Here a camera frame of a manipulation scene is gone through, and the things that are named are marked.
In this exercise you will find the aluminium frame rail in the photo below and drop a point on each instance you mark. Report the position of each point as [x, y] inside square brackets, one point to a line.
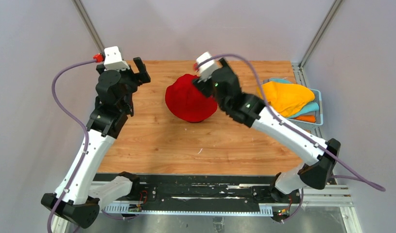
[319, 211]

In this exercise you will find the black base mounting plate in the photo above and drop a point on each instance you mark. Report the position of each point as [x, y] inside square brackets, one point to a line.
[203, 194]

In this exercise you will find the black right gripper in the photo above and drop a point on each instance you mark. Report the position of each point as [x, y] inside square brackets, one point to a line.
[203, 86]

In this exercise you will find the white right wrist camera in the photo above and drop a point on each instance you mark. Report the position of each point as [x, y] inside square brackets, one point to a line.
[207, 68]

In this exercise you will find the light blue plastic basket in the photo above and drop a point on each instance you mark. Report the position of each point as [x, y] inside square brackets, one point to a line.
[305, 125]

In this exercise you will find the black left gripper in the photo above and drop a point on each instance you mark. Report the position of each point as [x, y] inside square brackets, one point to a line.
[138, 78]

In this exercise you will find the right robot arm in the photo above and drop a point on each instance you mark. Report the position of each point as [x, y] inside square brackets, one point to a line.
[317, 164]

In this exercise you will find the light blue bucket hat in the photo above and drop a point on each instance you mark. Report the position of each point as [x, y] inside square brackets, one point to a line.
[309, 109]

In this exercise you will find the yellow bucket hat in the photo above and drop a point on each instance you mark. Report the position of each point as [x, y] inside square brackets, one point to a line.
[287, 98]

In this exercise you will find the orange hat in basket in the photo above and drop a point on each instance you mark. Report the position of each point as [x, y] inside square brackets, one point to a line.
[306, 118]

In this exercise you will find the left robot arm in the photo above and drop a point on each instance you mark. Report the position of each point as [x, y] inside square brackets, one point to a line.
[74, 200]

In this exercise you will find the red bucket hat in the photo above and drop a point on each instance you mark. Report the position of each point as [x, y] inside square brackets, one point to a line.
[184, 100]

